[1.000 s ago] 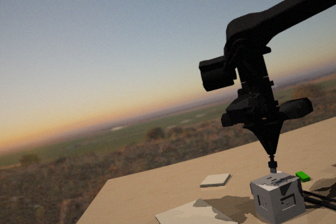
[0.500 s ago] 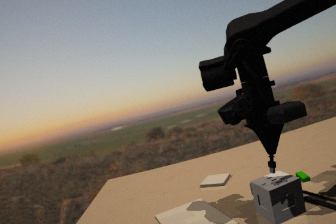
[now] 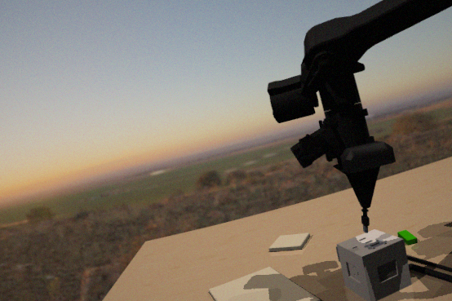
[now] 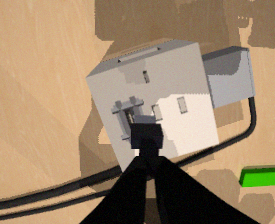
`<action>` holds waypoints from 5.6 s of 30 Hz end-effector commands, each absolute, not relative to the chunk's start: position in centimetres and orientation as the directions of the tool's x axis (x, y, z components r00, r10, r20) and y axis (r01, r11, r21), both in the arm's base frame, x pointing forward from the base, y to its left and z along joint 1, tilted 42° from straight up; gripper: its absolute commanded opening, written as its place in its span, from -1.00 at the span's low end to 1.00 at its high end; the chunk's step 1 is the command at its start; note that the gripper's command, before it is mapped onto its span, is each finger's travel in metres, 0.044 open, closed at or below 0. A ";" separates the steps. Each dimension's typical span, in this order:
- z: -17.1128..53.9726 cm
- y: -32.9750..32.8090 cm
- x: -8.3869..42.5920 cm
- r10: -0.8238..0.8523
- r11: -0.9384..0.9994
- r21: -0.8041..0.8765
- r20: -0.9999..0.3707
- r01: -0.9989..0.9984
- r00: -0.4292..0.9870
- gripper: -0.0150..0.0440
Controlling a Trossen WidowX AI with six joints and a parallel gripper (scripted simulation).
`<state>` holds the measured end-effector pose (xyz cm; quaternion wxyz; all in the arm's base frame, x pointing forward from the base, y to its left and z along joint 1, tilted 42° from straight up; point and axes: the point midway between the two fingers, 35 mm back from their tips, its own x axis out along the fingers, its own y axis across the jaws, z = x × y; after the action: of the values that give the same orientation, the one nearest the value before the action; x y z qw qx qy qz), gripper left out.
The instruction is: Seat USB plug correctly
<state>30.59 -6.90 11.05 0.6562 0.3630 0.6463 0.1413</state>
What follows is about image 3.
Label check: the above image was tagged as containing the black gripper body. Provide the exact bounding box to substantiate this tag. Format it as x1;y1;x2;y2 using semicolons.
324;102;396;173

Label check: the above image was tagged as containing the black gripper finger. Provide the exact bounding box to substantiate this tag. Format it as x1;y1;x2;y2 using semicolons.
339;166;380;209
334;164;359;198

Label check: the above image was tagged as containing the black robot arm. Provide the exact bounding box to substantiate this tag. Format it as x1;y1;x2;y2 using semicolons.
268;0;452;168

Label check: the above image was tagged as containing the green rectangular block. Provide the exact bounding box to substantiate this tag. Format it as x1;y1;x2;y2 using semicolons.
397;230;418;245

